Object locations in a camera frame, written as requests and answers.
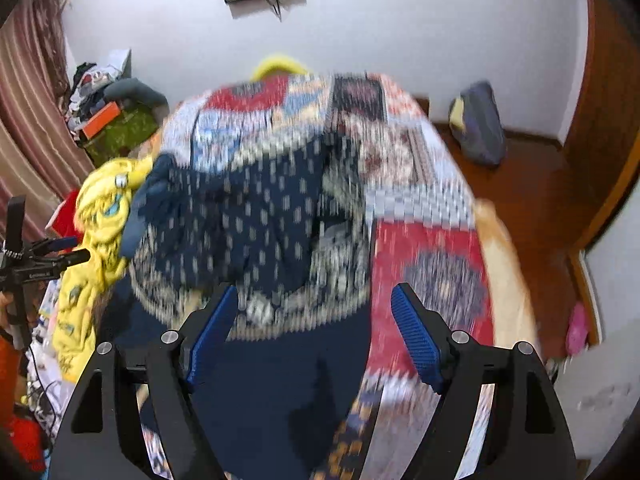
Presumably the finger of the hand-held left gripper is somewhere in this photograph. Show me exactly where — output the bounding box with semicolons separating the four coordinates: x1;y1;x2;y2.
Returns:
31;235;81;257
30;249;92;275

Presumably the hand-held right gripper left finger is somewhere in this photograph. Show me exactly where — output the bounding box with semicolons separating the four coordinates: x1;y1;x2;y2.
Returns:
47;282;241;480

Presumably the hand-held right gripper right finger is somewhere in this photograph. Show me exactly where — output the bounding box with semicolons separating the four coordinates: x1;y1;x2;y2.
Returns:
390;282;578;480

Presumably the navy patterned hooded garment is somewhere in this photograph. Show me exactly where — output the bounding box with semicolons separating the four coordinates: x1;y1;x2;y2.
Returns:
122;135;382;480

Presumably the yellow cartoon print garment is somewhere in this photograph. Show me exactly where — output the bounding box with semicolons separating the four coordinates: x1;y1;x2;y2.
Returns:
52;157;157;382

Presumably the patchwork printed bedspread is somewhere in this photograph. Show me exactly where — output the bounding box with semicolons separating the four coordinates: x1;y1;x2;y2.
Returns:
134;72;502;480

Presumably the peach blanket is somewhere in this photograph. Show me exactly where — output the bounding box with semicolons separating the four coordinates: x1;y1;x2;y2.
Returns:
474;199;540;348

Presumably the orange box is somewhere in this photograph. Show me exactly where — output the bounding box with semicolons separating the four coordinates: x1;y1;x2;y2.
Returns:
79;102;122;141

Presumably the green patterned cloth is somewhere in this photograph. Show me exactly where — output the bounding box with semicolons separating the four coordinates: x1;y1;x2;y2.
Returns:
82;107;162;167

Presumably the brown striped curtain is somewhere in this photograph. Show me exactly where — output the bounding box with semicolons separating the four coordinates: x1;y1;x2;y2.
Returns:
0;0;97;242

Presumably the pink slipper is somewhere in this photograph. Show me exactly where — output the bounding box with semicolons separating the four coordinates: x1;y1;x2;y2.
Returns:
565;302;589;357

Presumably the grey cushion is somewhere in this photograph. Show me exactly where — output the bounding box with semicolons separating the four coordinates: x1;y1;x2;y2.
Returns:
102;78;169;122

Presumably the pile of clutter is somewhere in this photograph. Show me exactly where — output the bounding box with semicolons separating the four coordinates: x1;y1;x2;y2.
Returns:
67;49;133;132

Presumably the grey and yellow backpack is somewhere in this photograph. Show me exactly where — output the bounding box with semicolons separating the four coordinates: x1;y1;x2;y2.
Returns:
448;80;507;167

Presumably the wooden door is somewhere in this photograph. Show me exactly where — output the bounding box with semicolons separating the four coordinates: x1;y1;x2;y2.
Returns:
564;0;640;253

